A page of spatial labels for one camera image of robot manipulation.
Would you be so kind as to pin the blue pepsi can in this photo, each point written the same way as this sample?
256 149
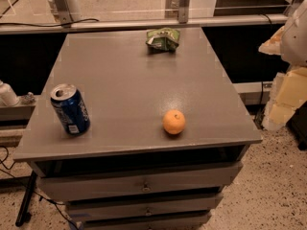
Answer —
68 103

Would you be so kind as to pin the horizontal metal rail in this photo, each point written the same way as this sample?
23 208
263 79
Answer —
99 26

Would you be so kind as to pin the metal frame post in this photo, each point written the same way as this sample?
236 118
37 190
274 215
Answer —
65 11
178 9

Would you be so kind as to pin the black table leg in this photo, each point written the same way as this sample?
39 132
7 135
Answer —
23 211

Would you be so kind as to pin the metal frame post left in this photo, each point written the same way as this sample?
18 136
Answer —
65 11

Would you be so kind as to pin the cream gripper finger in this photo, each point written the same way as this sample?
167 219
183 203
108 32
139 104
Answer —
288 94
273 45

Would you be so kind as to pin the top grey drawer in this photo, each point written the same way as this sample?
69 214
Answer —
145 182

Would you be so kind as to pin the bottom grey drawer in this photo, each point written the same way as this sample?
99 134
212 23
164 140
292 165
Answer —
158 222

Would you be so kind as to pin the grey drawer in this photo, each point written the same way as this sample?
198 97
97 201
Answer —
158 222
144 207
145 182

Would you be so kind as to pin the metal frame post centre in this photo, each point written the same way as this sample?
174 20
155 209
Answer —
178 9

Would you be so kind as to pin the grey drawer cabinet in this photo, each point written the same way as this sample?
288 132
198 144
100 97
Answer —
127 90

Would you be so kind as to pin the green jalapeno chip bag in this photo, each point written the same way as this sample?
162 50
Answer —
164 39

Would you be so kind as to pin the small grey knob object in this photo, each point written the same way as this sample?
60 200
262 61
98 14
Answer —
29 98

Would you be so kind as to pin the white bottle at left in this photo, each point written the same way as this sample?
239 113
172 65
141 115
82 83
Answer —
7 95

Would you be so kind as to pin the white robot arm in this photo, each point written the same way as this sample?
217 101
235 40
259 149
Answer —
294 39

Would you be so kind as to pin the orange fruit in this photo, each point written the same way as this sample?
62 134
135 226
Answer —
173 122

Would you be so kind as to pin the middle grey drawer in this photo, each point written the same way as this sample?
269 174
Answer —
144 207

